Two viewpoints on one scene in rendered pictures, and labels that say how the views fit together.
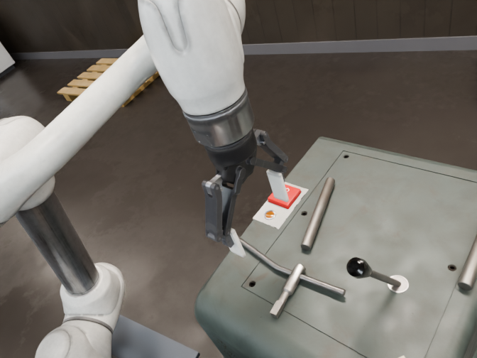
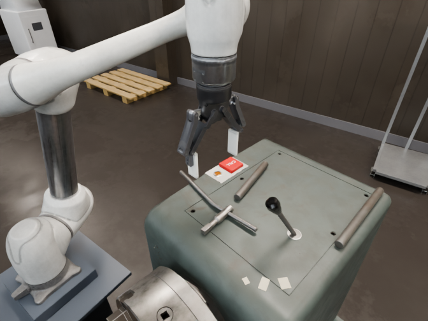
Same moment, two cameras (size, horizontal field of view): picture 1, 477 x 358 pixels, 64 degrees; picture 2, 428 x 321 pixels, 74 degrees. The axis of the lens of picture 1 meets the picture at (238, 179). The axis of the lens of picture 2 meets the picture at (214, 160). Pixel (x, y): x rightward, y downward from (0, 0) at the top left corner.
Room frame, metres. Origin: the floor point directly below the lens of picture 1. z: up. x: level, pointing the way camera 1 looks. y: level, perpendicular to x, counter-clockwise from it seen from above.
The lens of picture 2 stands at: (-0.11, 0.06, 1.83)
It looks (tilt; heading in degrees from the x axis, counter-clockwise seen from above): 35 degrees down; 353
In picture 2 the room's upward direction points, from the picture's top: straight up
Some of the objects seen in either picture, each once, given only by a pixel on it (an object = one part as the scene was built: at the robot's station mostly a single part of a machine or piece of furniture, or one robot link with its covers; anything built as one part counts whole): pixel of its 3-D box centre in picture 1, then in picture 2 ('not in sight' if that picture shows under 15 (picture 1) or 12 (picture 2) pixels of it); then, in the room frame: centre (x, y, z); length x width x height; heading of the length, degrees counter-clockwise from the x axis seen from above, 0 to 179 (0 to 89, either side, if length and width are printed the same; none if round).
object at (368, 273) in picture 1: (358, 269); (273, 206); (0.33, -0.13, 1.38); 0.04 x 0.03 x 0.05; 128
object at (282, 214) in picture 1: (282, 211); (227, 175); (0.64, -0.07, 1.23); 0.13 x 0.08 x 0.06; 128
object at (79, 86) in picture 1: (114, 80); (126, 85); (4.83, 1.01, 0.06); 1.37 x 0.91 x 0.12; 47
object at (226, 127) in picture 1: (219, 114); (214, 67); (0.46, -0.01, 1.65); 0.09 x 0.09 x 0.06
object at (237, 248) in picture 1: (232, 241); (192, 164); (0.42, 0.05, 1.45); 0.03 x 0.01 x 0.07; 38
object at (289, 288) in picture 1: (287, 290); (217, 219); (0.41, -0.01, 1.27); 0.12 x 0.02 x 0.02; 132
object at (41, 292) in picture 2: not in sight; (42, 274); (0.61, 0.65, 0.83); 0.22 x 0.18 x 0.06; 137
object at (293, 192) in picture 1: (284, 196); (230, 165); (0.66, -0.09, 1.26); 0.06 x 0.06 x 0.02; 38
